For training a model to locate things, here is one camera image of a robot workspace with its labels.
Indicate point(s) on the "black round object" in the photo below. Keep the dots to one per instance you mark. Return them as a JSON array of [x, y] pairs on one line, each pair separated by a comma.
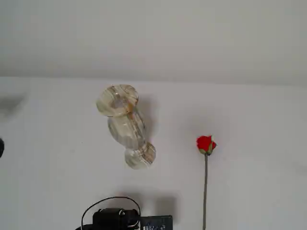
[[1, 148]]

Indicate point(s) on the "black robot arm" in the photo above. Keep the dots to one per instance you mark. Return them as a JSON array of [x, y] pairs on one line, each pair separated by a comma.
[[112, 219]]

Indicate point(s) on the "red artificial rose green stem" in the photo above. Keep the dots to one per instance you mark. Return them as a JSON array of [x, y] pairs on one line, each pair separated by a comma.
[[205, 143]]

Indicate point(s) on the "onyx marble stone vase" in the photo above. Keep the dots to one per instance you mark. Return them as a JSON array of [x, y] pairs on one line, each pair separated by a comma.
[[126, 124]]

